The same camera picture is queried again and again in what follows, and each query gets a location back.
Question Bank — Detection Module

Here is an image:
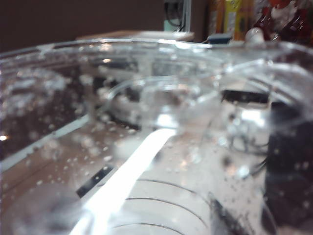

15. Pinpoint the red packaging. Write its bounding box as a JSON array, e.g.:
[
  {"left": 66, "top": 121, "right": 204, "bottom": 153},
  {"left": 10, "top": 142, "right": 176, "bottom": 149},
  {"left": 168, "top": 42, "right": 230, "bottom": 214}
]
[{"left": 253, "top": 0, "right": 313, "bottom": 47}]

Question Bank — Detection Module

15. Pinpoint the clear plastic cup with lid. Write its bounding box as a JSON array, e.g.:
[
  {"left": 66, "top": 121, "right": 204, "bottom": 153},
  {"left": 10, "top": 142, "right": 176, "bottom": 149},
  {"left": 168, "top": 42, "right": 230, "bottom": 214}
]
[{"left": 0, "top": 39, "right": 313, "bottom": 235}]

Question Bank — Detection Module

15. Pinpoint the yellow box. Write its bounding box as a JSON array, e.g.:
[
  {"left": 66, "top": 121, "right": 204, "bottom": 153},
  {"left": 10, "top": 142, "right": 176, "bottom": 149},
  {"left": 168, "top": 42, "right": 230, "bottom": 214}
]
[{"left": 224, "top": 0, "right": 253, "bottom": 41}]

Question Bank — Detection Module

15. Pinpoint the brown desk divider panel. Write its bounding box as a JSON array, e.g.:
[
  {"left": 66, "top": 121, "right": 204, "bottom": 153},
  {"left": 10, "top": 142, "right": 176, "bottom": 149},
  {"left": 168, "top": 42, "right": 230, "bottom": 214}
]
[{"left": 0, "top": 0, "right": 208, "bottom": 53}]

